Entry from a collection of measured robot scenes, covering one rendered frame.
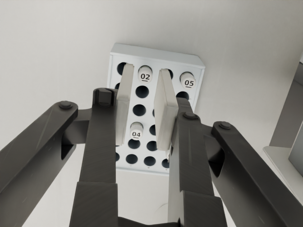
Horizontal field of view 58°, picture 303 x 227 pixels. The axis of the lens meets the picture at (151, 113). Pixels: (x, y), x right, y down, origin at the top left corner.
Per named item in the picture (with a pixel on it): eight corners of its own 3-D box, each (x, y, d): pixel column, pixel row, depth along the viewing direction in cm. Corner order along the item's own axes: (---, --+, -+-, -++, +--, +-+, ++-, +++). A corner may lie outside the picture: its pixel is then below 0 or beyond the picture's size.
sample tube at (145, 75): (150, 69, 28) (151, 85, 23) (138, 67, 27) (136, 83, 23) (152, 57, 27) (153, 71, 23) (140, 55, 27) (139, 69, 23)
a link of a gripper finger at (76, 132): (109, 151, 14) (49, 144, 14) (117, 109, 19) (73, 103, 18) (112, 125, 13) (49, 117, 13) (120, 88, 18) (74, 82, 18)
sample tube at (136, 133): (142, 119, 30) (141, 141, 26) (130, 117, 30) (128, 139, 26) (144, 109, 29) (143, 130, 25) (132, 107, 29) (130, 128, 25)
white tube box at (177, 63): (174, 156, 33) (177, 177, 29) (103, 148, 32) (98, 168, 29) (198, 55, 27) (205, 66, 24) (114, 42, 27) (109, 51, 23)
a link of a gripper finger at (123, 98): (123, 147, 16) (110, 145, 16) (130, 99, 22) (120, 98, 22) (130, 100, 15) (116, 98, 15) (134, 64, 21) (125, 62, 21)
